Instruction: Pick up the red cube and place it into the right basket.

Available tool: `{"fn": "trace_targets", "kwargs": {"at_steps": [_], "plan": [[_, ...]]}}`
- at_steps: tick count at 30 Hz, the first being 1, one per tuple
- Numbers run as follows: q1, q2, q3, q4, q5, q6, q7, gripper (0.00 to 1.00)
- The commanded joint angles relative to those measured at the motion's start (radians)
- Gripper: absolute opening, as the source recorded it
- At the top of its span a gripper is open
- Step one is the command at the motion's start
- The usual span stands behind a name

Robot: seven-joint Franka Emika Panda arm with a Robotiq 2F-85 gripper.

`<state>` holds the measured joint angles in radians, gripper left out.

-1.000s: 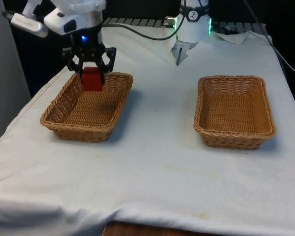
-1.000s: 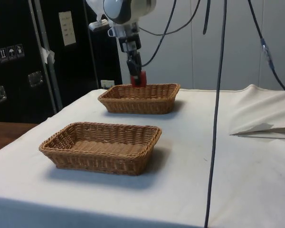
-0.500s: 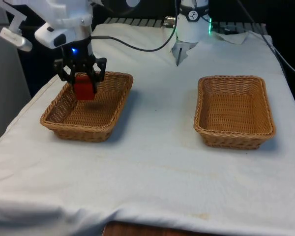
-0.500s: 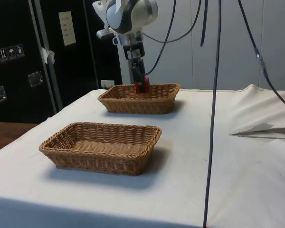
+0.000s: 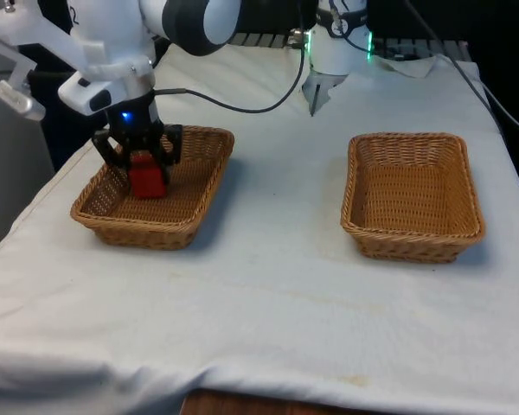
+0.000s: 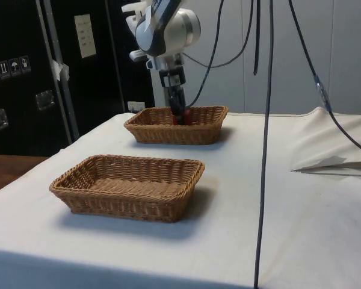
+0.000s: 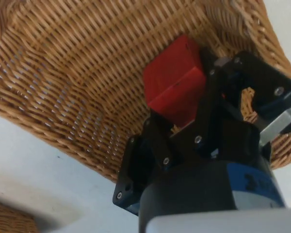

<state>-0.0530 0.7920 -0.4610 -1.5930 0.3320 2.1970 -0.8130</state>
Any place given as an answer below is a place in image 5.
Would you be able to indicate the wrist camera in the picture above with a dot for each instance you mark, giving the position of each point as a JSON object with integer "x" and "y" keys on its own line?
{"x": 80, "y": 93}

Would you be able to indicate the red cube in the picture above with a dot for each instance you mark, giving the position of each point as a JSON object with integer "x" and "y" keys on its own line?
{"x": 147, "y": 179}

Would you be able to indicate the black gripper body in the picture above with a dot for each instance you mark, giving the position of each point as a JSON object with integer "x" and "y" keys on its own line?
{"x": 134, "y": 123}

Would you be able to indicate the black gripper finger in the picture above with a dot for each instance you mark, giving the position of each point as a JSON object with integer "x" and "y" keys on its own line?
{"x": 175, "y": 153}
{"x": 109, "y": 153}

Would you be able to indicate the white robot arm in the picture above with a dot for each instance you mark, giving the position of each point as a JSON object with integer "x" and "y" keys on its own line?
{"x": 121, "y": 39}

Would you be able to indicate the wicker basket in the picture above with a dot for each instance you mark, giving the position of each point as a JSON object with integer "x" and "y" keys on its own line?
{"x": 186, "y": 203}
{"x": 411, "y": 194}

